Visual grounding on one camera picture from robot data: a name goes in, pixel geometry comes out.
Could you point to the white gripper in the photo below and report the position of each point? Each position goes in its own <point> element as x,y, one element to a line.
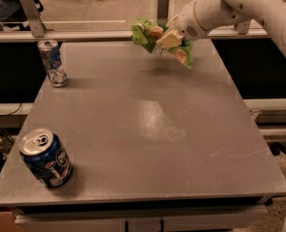
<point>186,23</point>

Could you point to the green rice chip bag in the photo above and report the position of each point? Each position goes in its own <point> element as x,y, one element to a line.
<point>145,32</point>

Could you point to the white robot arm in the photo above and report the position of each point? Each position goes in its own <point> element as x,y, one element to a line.
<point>270,14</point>

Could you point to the silver red bull can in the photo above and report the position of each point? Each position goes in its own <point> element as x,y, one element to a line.
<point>52,63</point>

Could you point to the blue pepsi can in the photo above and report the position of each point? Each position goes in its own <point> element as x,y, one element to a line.
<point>46,157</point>

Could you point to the white cabinet under table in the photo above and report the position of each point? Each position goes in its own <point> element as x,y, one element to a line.
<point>204,219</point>

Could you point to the middle metal bracket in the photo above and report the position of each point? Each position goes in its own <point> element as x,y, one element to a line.
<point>162,10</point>

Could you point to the metal bracket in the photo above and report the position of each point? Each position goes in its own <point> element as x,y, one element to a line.
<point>242,28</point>
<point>162,10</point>
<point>33,17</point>

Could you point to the metal rail behind table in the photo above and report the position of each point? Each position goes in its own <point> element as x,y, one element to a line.
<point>111,36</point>

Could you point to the right metal bracket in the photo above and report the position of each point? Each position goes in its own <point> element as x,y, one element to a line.
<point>242,28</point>

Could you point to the left metal bracket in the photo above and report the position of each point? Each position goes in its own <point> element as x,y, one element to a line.
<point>33,17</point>

